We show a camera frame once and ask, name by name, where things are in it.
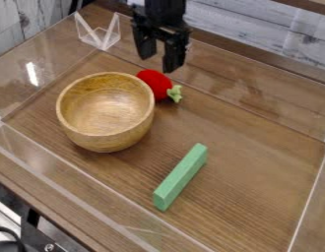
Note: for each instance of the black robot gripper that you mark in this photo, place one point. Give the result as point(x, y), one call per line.
point(158, 20)

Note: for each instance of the red plush strawberry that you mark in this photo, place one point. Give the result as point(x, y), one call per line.
point(161, 84)

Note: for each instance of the wooden bowl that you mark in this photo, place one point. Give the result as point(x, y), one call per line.
point(106, 111)

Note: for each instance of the green rectangular block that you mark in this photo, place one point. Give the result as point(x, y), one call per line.
point(179, 177)

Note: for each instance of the black table leg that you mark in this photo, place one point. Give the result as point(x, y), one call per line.
point(34, 218)

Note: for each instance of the clear acrylic corner bracket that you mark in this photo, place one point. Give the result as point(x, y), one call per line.
point(99, 37)

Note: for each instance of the clear acrylic tray wall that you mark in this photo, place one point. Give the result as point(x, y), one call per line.
point(96, 215)

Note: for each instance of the black metal base plate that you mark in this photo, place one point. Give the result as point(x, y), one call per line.
point(36, 241)

